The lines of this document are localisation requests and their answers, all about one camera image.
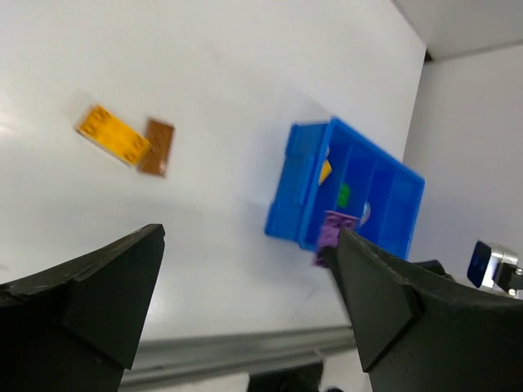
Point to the blue divided plastic bin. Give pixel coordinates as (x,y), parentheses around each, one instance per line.
(385,194)

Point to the purple 2x4 lego brick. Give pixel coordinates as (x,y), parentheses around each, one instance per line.
(333,223)

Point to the yellow 2x4 lego brick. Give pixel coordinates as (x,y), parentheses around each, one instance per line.
(326,170)

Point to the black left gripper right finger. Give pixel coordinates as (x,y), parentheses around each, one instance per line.
(416,330)

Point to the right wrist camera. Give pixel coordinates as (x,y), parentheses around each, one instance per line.
(495,268)

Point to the orange 2x4 lego brick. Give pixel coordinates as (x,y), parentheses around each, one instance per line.
(113,135)

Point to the green lego brick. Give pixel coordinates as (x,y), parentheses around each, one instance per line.
(343,195)

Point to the aluminium table rail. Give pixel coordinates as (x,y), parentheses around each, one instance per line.
(184,360)

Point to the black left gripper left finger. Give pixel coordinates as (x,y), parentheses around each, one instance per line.
(77,325)

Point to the brown 2x4 lego plate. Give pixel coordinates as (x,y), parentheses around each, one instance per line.
(160,136)

